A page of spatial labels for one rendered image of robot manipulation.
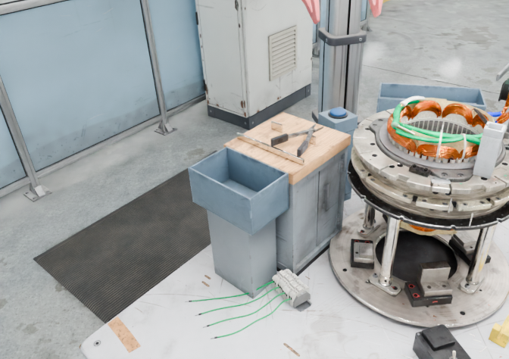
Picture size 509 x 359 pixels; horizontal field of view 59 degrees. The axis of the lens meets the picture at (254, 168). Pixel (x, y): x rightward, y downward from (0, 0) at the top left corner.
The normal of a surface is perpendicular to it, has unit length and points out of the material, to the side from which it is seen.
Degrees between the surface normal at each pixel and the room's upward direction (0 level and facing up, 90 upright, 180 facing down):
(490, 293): 0
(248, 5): 90
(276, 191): 90
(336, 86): 90
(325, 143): 0
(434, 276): 90
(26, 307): 0
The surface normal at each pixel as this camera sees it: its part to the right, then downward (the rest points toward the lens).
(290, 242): -0.68, 0.42
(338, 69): 0.22, 0.51
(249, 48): 0.76, 0.32
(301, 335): -0.04, -0.84
